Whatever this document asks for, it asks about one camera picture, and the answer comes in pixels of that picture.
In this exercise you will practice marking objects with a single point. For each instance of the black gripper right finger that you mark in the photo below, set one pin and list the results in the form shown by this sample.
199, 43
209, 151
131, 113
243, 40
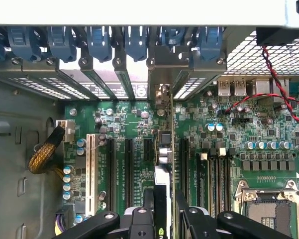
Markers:
199, 224

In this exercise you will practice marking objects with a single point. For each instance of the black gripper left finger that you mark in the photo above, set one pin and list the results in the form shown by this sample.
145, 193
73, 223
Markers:
139, 224

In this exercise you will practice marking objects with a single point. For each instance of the green motherboard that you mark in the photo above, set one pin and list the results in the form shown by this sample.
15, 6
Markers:
194, 119

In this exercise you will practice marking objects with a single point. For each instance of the black intrusion switch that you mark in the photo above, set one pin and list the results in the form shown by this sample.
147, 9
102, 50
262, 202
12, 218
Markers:
281, 37

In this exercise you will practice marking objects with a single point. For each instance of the CPU socket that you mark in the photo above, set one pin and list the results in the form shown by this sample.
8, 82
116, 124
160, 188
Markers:
263, 216

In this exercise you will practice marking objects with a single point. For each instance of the grey metal PC case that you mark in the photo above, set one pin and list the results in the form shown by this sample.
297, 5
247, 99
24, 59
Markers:
20, 149

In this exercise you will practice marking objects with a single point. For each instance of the blue slot retention clip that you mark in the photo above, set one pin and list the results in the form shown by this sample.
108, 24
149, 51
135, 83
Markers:
210, 42
172, 35
62, 42
99, 42
136, 42
23, 42

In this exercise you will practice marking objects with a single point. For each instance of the white expansion slot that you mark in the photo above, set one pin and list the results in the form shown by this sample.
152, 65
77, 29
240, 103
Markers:
92, 174

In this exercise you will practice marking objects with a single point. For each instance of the black empty RAM slot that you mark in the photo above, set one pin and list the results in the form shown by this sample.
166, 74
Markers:
222, 184

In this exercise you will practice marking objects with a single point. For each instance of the perforated metal slot cover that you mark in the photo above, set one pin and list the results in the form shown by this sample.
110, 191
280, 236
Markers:
72, 89
34, 87
189, 87

